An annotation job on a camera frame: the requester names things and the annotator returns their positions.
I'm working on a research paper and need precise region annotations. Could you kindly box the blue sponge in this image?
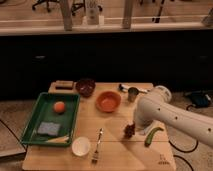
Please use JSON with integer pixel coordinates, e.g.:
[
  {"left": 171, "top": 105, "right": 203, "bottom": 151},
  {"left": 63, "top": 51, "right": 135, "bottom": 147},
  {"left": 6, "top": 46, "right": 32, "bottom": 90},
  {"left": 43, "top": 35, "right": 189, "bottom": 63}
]
[{"left": 37, "top": 122, "right": 61, "bottom": 136}]

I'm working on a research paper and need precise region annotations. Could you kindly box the dark blue device on floor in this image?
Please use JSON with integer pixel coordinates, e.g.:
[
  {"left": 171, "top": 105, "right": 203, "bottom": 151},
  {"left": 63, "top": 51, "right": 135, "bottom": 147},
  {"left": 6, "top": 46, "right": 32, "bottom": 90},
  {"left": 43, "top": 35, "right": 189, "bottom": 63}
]
[{"left": 184, "top": 92, "right": 211, "bottom": 108}]

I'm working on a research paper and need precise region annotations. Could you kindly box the metal cup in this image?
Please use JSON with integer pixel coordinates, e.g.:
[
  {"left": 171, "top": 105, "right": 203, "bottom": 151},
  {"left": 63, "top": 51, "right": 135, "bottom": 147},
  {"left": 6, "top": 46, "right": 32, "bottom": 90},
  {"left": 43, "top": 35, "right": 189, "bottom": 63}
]
[{"left": 128, "top": 87, "right": 139, "bottom": 102}]

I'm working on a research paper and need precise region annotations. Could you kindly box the black cable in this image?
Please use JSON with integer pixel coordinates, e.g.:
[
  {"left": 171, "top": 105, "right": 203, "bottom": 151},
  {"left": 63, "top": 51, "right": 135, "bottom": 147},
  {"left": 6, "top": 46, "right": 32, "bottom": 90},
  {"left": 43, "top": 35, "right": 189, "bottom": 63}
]
[{"left": 168, "top": 103, "right": 201, "bottom": 171}]

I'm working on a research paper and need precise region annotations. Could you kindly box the green plastic tray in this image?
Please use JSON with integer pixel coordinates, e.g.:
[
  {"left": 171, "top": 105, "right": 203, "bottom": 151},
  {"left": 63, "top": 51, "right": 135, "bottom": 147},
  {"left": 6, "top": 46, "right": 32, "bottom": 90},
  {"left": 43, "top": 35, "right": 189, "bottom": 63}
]
[{"left": 20, "top": 92, "right": 80, "bottom": 147}]

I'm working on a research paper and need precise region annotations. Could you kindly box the brown wooden block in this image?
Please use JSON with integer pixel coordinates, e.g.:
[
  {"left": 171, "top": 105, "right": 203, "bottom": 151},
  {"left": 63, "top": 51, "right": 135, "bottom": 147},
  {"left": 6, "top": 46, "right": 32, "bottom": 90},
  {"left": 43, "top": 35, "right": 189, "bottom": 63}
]
[{"left": 55, "top": 80, "right": 74, "bottom": 90}]

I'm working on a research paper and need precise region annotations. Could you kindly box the orange-red bowl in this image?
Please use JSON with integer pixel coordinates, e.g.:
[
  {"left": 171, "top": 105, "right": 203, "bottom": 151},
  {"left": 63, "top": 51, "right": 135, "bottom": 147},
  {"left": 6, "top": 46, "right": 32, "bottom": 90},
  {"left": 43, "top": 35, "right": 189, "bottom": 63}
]
[{"left": 95, "top": 91, "right": 121, "bottom": 113}]

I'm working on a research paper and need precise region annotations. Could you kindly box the orange fruit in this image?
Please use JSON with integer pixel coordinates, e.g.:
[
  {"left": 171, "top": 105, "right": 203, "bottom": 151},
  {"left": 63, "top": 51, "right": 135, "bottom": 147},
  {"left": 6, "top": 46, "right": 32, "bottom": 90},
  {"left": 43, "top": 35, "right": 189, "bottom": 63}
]
[{"left": 53, "top": 101, "right": 65, "bottom": 114}]

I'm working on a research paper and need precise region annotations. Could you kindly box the metal fork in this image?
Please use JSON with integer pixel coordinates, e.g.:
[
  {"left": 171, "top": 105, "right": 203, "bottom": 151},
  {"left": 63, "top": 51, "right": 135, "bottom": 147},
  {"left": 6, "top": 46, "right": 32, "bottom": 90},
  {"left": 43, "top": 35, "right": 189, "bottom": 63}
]
[{"left": 91, "top": 128, "right": 103, "bottom": 164}]

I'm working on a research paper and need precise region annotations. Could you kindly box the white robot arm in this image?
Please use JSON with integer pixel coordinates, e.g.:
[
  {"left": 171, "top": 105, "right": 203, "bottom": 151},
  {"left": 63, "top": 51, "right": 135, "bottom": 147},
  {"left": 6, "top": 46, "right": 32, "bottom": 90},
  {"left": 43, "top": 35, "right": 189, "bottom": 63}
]
[{"left": 133, "top": 85, "right": 213, "bottom": 148}]

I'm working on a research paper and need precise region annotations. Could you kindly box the dark maroon bowl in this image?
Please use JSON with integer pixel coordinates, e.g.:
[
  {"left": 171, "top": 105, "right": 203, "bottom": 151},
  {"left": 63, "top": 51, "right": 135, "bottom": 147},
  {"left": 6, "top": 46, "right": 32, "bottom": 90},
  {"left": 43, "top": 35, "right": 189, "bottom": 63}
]
[{"left": 75, "top": 78, "right": 96, "bottom": 97}]

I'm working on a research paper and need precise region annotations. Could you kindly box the yellow wedge in tray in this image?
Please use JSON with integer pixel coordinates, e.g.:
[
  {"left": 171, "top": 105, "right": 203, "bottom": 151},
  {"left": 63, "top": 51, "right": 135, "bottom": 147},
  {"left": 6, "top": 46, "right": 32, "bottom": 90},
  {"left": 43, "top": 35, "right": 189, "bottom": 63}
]
[{"left": 45, "top": 136, "right": 69, "bottom": 143}]

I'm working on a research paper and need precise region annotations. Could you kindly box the green cucumber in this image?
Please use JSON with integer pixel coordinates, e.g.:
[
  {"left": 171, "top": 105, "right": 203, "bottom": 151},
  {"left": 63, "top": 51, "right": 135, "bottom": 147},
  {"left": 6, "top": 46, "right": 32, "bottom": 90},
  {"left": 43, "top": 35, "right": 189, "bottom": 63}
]
[{"left": 144, "top": 127, "right": 164, "bottom": 147}]

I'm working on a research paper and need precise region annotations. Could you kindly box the dark grape bunch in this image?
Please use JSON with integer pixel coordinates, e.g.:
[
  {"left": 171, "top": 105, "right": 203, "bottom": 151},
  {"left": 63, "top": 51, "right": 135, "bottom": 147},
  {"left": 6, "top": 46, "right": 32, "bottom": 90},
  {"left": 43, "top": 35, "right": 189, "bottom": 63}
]
[{"left": 124, "top": 124, "right": 135, "bottom": 138}]

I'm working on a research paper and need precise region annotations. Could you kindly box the light blue cloth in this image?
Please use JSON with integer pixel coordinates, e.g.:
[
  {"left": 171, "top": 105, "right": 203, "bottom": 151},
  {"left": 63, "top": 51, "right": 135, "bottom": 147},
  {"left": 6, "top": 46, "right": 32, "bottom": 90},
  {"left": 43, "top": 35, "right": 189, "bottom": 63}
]
[{"left": 138, "top": 126, "right": 152, "bottom": 136}]

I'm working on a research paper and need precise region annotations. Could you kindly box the black white handled utensil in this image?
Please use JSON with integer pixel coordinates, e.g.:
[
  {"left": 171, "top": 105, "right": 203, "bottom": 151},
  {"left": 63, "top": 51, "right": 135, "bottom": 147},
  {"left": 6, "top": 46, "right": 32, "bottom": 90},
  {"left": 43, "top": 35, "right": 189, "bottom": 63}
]
[{"left": 118, "top": 84, "right": 149, "bottom": 94}]

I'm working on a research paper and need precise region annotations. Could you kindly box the white small bowl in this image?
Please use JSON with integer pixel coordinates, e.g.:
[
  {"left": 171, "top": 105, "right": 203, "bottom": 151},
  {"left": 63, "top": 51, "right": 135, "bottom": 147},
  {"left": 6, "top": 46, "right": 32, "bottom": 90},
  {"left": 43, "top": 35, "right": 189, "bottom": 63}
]
[{"left": 72, "top": 137, "right": 91, "bottom": 157}]

